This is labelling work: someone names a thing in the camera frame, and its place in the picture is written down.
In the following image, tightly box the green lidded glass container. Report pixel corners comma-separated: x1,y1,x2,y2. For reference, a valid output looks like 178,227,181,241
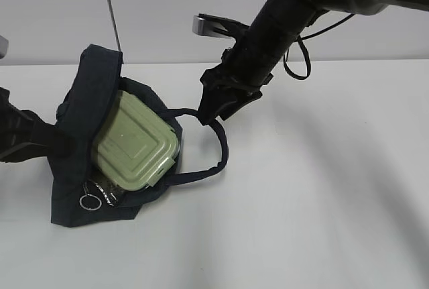
92,91,180,191

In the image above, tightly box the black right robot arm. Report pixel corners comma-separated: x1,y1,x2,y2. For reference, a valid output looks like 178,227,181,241
192,0,428,124

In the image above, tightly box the dark blue lunch bag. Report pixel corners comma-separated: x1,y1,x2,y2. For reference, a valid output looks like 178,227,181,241
48,44,229,227

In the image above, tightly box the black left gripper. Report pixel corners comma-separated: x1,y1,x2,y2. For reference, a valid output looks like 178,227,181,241
1,88,75,163

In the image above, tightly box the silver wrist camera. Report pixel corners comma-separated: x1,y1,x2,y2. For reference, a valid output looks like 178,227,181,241
192,13,249,40
0,36,9,59

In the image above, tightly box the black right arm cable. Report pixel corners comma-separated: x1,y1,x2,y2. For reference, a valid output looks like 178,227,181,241
282,12,356,80

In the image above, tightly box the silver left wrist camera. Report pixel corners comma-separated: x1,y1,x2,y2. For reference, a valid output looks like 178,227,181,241
0,36,9,59

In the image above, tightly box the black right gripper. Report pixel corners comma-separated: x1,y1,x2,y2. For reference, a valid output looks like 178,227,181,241
197,47,273,125

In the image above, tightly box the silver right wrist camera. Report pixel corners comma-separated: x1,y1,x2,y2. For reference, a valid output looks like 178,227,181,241
192,13,249,40

